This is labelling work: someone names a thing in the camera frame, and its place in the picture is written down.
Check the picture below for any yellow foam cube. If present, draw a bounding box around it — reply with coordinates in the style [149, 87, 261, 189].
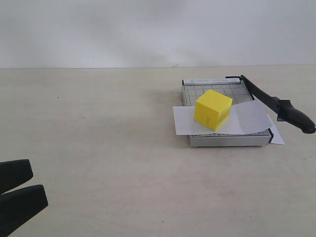
[194, 89, 233, 131]

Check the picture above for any white paper sheet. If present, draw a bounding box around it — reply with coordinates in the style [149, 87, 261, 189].
[173, 100, 273, 135]

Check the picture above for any black cutter blade arm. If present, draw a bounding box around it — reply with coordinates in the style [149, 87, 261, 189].
[225, 75, 316, 134]

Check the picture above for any grey paper cutter base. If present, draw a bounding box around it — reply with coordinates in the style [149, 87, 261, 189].
[182, 76, 274, 147]

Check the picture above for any white cut paper strip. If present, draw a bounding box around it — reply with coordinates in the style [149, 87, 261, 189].
[267, 115, 285, 145]

